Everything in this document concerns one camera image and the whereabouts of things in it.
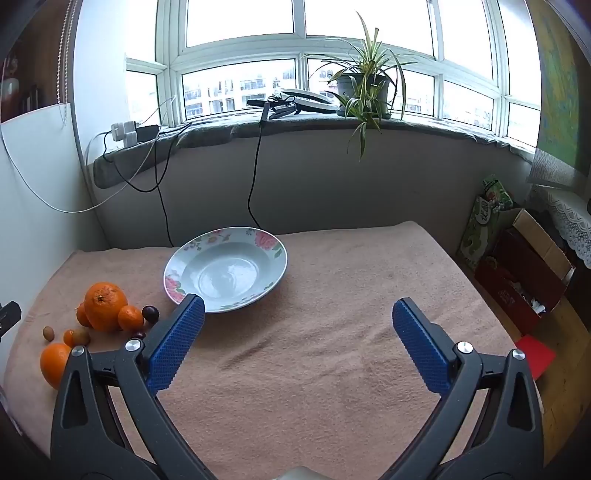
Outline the black cable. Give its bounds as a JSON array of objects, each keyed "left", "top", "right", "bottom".
[
  {"left": 247, "top": 104, "right": 271, "bottom": 230},
  {"left": 102, "top": 121, "right": 195, "bottom": 246}
]

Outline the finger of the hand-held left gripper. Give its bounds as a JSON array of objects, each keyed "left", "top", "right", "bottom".
[{"left": 0, "top": 301, "right": 22, "bottom": 342}]

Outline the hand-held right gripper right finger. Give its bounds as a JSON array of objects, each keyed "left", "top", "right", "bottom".
[{"left": 379, "top": 298, "right": 546, "bottom": 480}]

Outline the white cable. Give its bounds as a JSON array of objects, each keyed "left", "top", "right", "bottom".
[{"left": 0, "top": 95, "right": 178, "bottom": 214}]

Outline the beaded blind cord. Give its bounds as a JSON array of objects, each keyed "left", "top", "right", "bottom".
[{"left": 58, "top": 0, "right": 77, "bottom": 125}]

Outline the small tangerine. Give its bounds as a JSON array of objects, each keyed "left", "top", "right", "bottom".
[{"left": 117, "top": 305, "right": 144, "bottom": 331}]

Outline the large bumpy orange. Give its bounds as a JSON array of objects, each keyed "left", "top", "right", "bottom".
[{"left": 84, "top": 282, "right": 129, "bottom": 332}]

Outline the dark wooden cabinet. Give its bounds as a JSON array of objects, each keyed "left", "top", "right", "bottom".
[{"left": 0, "top": 0, "right": 70, "bottom": 123}]

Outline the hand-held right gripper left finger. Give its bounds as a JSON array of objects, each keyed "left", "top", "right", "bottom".
[{"left": 50, "top": 294, "right": 218, "bottom": 480}]

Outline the white board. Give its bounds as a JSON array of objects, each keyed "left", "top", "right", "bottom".
[{"left": 0, "top": 102, "right": 109, "bottom": 324}]

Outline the white lace cloth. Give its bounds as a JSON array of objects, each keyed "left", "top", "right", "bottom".
[{"left": 526, "top": 182, "right": 591, "bottom": 268}]

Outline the yellow green wall poster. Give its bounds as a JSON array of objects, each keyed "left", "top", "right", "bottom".
[{"left": 529, "top": 0, "right": 591, "bottom": 176}]

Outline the green printed bag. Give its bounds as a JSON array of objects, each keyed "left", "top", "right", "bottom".
[{"left": 457, "top": 175, "right": 515, "bottom": 271}]

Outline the grey windowsill mat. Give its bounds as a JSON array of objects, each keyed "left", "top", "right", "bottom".
[{"left": 92, "top": 113, "right": 536, "bottom": 190}]

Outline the pink blanket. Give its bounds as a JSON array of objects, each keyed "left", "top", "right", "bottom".
[{"left": 4, "top": 220, "right": 539, "bottom": 480}]

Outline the red cardboard box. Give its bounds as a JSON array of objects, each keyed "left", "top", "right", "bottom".
[{"left": 475, "top": 209, "right": 575, "bottom": 335}]

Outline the potted spider plant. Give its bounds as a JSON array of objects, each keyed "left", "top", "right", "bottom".
[{"left": 307, "top": 11, "right": 419, "bottom": 161}]

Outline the white window frame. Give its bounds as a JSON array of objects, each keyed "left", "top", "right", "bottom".
[{"left": 124, "top": 0, "right": 543, "bottom": 148}]

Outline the red envelope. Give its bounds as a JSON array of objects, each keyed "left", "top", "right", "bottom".
[{"left": 514, "top": 335, "right": 557, "bottom": 380}]

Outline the floral rimmed white plate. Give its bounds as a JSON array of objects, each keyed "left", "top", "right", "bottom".
[{"left": 163, "top": 226, "right": 288, "bottom": 314}]

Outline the smooth round orange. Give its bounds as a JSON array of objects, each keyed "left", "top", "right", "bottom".
[{"left": 40, "top": 343, "right": 74, "bottom": 391}]

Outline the black gadget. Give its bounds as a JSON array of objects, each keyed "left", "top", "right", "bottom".
[{"left": 247, "top": 97, "right": 298, "bottom": 121}]

